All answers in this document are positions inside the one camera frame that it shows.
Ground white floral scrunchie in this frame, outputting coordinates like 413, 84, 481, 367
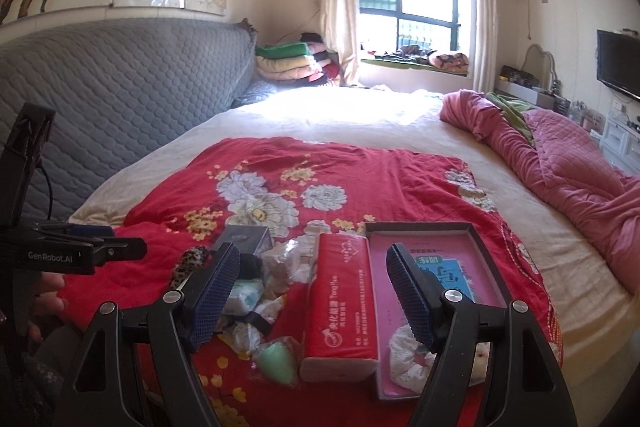
387, 323, 494, 394

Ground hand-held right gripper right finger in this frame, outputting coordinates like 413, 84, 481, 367
384, 242, 579, 427

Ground white bed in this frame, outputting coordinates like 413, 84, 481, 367
70, 84, 640, 388

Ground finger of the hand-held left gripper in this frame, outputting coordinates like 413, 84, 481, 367
31, 221, 115, 242
93, 236, 149, 269

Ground green cloth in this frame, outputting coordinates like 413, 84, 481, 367
484, 92, 537, 144

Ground person's left hand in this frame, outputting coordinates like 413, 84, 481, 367
27, 274, 69, 349

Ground black box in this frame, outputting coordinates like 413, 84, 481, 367
212, 224, 274, 256

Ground red floral blanket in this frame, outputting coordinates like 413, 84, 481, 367
57, 136, 563, 427

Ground person's left forearm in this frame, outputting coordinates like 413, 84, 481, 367
19, 331, 87, 427

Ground patterned blanket on sill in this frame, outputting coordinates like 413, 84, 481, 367
426, 49, 471, 74

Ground black television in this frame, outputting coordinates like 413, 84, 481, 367
596, 29, 640, 102

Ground grey quilted headboard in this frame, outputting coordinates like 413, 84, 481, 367
0, 16, 257, 224

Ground green sponge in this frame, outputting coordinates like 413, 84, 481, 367
250, 336, 304, 384

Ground green sill mat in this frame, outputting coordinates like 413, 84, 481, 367
360, 56, 469, 78

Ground stack of folded blankets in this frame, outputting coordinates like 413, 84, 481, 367
254, 32, 342, 86

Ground dark clothes on sill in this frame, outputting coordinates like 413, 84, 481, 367
371, 46, 432, 68

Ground cluttered vanity table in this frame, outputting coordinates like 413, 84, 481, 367
494, 66, 572, 108

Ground pink quilt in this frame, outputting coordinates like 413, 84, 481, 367
439, 90, 640, 279

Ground white framed mirror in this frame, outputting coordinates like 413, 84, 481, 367
522, 44, 559, 90

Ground cream plush toy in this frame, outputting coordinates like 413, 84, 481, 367
261, 241, 317, 299

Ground grey patterned pillow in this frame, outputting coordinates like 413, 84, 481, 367
231, 81, 277, 108

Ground black cloth band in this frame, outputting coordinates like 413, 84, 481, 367
220, 310, 274, 337

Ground red tissue pack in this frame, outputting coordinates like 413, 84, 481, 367
299, 232, 382, 384

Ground black cable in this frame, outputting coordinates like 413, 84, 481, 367
41, 161, 55, 224

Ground shallow box with pink print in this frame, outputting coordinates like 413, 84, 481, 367
362, 221, 511, 404

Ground white dresser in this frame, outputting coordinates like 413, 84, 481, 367
599, 113, 640, 168

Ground leopard print scrunchie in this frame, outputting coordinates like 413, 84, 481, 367
171, 245, 211, 291

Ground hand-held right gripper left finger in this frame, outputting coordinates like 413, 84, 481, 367
57, 242, 242, 427

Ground white printed tissue packet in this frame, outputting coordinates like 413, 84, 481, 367
254, 296, 287, 324
222, 279, 263, 315

